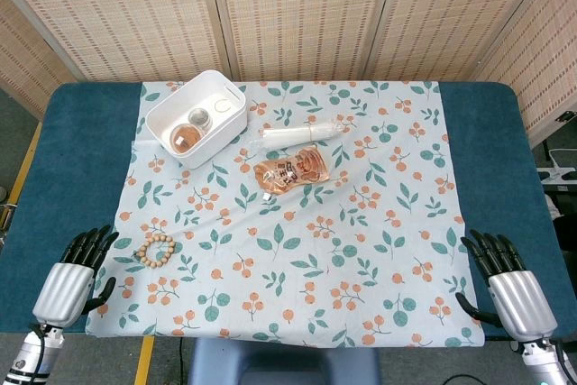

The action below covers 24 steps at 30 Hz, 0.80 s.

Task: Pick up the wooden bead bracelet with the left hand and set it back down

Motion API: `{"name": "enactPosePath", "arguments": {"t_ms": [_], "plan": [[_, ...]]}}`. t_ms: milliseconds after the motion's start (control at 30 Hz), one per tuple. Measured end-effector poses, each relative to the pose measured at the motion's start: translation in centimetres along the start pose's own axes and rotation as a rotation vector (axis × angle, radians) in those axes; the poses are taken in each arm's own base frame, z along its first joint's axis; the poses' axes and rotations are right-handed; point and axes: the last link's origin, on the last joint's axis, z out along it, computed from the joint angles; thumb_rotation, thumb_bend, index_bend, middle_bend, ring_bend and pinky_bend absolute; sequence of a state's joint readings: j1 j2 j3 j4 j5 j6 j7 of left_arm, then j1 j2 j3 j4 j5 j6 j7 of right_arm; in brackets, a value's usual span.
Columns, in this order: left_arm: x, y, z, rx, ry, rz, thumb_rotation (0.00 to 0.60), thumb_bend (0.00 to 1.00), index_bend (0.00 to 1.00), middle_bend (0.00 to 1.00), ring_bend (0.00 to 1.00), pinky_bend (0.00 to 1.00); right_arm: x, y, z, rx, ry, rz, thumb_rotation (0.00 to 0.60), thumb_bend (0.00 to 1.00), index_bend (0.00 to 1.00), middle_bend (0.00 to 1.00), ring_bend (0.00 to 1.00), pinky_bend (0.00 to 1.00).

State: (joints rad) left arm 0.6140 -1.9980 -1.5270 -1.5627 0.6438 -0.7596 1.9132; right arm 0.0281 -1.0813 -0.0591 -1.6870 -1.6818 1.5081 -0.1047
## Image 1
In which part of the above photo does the woven bamboo folding screen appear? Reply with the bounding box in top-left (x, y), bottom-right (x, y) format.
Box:
top-left (0, 0), bottom-right (577, 147)

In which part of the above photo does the floral leaf print tablecloth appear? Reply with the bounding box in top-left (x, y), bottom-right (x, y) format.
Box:
top-left (84, 80), bottom-right (487, 349)

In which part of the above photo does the white plastic storage box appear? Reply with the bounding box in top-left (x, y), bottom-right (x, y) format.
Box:
top-left (144, 69), bottom-right (249, 170)

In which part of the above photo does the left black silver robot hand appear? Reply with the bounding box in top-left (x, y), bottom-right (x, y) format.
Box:
top-left (31, 224), bottom-right (120, 328)

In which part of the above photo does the round jar with amber content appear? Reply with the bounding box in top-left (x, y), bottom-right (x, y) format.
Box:
top-left (169, 122), bottom-right (204, 154)

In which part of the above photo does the orange sauce spout pouch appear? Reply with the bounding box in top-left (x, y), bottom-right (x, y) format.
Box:
top-left (252, 142), bottom-right (326, 202)

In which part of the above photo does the teal table cover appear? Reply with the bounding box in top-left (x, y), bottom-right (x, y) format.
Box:
top-left (0, 81), bottom-right (577, 341)

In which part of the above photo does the small jar with metal lid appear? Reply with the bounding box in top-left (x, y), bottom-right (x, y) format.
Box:
top-left (188, 107), bottom-right (213, 132)

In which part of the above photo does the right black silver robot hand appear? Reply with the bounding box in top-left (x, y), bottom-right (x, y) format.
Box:
top-left (454, 228), bottom-right (559, 342)

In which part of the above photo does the wooden bead bracelet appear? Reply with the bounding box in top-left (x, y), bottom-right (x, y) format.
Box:
top-left (133, 234), bottom-right (178, 271)

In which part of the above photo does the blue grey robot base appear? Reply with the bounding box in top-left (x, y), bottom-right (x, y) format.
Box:
top-left (188, 337), bottom-right (380, 385)

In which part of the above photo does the sleeve of white paper cups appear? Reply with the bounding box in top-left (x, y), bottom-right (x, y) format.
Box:
top-left (249, 116), bottom-right (348, 151)

